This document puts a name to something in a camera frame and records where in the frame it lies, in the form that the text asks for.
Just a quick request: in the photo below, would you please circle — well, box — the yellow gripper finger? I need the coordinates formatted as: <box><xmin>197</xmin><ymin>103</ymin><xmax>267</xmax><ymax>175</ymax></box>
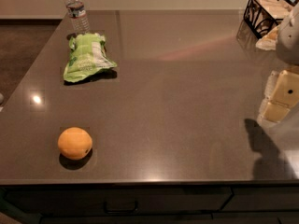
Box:
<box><xmin>256</xmin><ymin>26</ymin><xmax>279</xmax><ymax>50</ymax></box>
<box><xmin>258</xmin><ymin>70</ymin><xmax>299</xmax><ymax>123</ymax></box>

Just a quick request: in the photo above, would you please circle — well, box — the green rice chip bag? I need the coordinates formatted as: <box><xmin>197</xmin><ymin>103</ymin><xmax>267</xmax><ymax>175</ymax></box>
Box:
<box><xmin>64</xmin><ymin>33</ymin><xmax>117</xmax><ymax>83</ymax></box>

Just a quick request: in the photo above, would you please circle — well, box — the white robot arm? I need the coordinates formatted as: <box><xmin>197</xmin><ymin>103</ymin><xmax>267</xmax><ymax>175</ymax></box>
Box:
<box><xmin>257</xmin><ymin>4</ymin><xmax>299</xmax><ymax>125</ymax></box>

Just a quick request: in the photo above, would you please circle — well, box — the clear plastic water bottle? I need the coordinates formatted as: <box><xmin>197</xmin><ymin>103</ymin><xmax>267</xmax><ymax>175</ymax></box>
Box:
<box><xmin>64</xmin><ymin>0</ymin><xmax>90</xmax><ymax>34</ymax></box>

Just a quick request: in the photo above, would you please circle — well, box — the orange fruit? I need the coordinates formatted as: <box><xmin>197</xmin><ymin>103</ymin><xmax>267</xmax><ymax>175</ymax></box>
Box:
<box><xmin>58</xmin><ymin>127</ymin><xmax>93</xmax><ymax>161</ymax></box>

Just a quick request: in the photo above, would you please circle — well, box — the black wire basket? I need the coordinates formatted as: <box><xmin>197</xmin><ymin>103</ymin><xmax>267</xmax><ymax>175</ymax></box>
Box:
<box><xmin>243</xmin><ymin>0</ymin><xmax>294</xmax><ymax>38</ymax></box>

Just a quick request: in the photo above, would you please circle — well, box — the black drawer handle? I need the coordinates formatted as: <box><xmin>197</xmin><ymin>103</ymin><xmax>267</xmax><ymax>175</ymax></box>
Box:
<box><xmin>103</xmin><ymin>201</ymin><xmax>139</xmax><ymax>215</ymax></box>

